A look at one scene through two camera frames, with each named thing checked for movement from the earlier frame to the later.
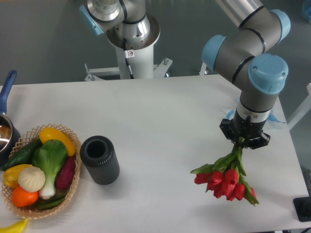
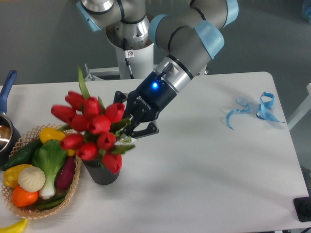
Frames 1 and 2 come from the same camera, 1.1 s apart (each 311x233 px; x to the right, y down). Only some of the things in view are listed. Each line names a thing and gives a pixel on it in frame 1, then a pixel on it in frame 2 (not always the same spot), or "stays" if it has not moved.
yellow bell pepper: [52, 133] stays
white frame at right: [303, 108] stays
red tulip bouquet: [226, 176] to [96, 127]
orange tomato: [21, 197] stays
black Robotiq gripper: [250, 131] to [145, 103]
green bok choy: [50, 157] stays
